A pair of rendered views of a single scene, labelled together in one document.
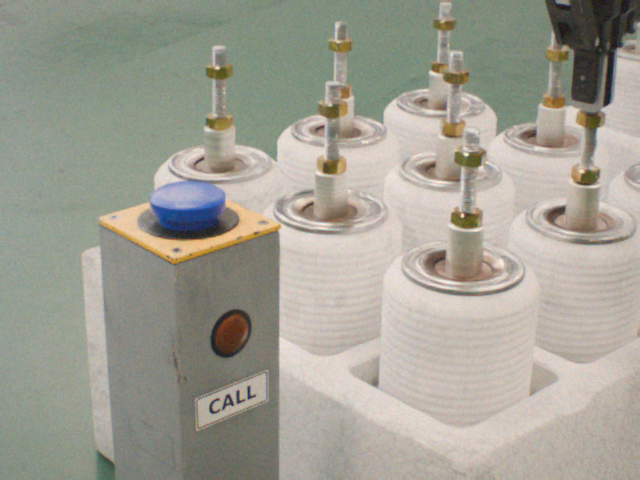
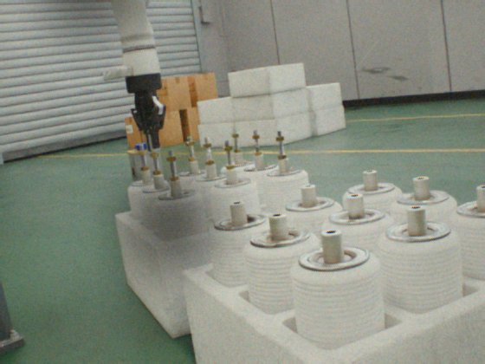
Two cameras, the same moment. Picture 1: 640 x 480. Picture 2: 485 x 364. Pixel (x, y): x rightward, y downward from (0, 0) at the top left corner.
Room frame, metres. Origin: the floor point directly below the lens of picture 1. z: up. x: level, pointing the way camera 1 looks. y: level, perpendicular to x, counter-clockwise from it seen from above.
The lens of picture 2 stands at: (1.36, -1.22, 0.44)
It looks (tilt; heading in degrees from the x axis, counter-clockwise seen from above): 10 degrees down; 111
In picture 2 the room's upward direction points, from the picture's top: 8 degrees counter-clockwise
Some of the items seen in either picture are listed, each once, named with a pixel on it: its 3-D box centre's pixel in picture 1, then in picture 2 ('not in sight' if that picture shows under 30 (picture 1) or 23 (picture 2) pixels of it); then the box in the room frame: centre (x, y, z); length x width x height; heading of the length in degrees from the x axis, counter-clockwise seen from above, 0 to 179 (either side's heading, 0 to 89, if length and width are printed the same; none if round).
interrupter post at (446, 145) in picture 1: (451, 155); (210, 172); (0.87, -0.09, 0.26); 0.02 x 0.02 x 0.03
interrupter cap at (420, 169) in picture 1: (450, 172); (211, 178); (0.87, -0.09, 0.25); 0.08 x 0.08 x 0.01
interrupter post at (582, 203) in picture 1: (582, 204); (158, 182); (0.79, -0.17, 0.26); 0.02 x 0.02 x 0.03
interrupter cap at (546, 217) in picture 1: (580, 222); (159, 188); (0.79, -0.17, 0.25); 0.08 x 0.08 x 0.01
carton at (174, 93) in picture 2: not in sight; (169, 94); (-0.96, 3.48, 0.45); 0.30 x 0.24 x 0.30; 155
